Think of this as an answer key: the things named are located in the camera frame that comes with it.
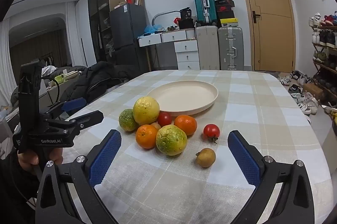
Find white wardrobe panel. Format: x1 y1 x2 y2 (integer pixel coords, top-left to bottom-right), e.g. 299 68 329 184
75 0 97 67

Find red tomato with stem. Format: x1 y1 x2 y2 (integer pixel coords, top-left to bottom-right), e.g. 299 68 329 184
203 124 220 144

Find cream round plate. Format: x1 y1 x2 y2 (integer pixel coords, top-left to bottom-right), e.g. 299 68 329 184
147 80 219 117

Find large yellow citrus fruit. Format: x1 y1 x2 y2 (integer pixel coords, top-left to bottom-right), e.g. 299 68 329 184
133 96 160 125

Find curved metal tube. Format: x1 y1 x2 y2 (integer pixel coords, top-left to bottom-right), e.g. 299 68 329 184
152 11 182 27

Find blue plastic bag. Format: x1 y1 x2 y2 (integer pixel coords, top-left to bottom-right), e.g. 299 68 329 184
144 24 163 34

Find person's left hand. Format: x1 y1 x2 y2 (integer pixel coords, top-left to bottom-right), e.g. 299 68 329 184
17 147 64 176

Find wooden door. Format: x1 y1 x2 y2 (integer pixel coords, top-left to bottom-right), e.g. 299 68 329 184
234 0 297 73

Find black printed box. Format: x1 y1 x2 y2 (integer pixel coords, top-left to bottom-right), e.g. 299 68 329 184
180 7 193 20

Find black jacket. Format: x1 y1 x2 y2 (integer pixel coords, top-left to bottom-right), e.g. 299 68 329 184
64 61 148 106

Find beige checked tablecloth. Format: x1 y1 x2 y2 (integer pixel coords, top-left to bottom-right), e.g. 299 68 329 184
60 70 333 224

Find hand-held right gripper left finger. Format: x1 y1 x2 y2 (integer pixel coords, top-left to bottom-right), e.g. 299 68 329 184
35 129 122 224

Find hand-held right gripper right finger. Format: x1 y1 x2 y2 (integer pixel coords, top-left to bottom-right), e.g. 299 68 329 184
227 130 315 224

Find white drawer desk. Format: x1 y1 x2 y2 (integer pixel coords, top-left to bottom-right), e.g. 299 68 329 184
138 29 201 70

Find shoes scattered on floor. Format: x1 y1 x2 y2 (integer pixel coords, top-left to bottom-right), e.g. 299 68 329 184
278 70 320 115

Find orange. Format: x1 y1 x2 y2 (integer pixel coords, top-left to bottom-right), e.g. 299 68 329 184
174 115 198 136
136 124 159 149

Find teal suitcase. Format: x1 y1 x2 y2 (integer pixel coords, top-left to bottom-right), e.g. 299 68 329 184
193 0 218 24

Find white curtain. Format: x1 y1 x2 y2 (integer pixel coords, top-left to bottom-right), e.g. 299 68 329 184
0 20 15 109

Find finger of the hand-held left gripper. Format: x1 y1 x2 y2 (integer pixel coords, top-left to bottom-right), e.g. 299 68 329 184
45 98 87 119
47 110 104 133

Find black refrigerator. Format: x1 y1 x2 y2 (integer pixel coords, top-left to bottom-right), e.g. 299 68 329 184
109 3 148 73

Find silver suitcase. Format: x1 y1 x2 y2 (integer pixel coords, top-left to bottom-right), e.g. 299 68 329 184
218 27 244 71

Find brown cardboard shoebox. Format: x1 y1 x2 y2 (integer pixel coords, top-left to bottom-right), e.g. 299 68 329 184
303 83 324 100

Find beige suitcase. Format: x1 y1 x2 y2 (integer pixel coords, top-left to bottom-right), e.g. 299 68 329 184
195 25 220 70

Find rows of shoes on rack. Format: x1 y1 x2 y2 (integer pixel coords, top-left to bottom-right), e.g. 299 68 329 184
309 11 337 98

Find black cable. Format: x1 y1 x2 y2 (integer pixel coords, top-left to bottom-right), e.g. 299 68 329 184
41 76 60 106

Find black bag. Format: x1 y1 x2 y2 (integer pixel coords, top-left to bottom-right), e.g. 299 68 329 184
178 19 196 30

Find green-speckled yellow citrus fruit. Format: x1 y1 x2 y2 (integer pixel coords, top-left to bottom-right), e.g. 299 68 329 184
156 125 188 156

